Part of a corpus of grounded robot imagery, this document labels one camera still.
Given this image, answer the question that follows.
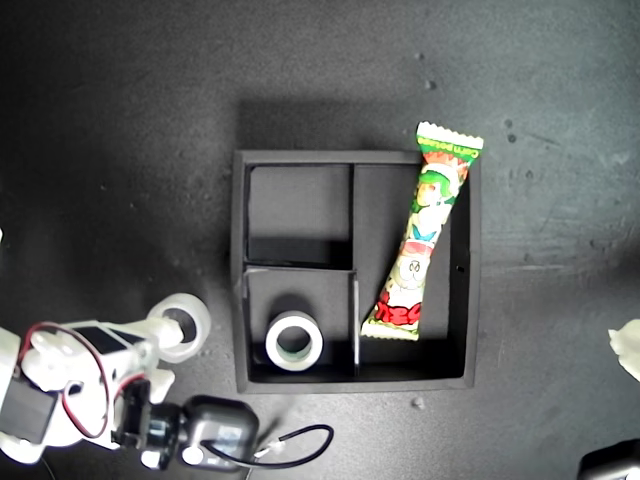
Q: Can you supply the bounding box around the white tape roll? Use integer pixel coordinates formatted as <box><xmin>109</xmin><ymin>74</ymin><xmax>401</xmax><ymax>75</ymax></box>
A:
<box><xmin>147</xmin><ymin>293</ymin><xmax>212</xmax><ymax>365</ymax></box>
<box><xmin>264</xmin><ymin>309</ymin><xmax>325</xmax><ymax>372</ymax></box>

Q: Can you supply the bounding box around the black tray with wells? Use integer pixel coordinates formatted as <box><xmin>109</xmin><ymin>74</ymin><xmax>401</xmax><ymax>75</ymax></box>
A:
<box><xmin>230</xmin><ymin>148</ymin><xmax>482</xmax><ymax>395</ymax></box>

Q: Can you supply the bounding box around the green printed snack bar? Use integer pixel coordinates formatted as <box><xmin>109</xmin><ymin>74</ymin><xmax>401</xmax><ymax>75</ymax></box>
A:
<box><xmin>359</xmin><ymin>121</ymin><xmax>485</xmax><ymax>342</ymax></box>

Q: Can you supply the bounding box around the red servo wire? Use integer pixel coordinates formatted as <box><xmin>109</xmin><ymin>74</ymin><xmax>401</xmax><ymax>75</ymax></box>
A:
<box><xmin>24</xmin><ymin>322</ymin><xmax>126</xmax><ymax>439</ymax></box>

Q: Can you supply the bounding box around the black camera cable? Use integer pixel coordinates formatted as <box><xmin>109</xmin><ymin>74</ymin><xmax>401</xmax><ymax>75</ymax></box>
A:
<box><xmin>202</xmin><ymin>423</ymin><xmax>335</xmax><ymax>471</ymax></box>

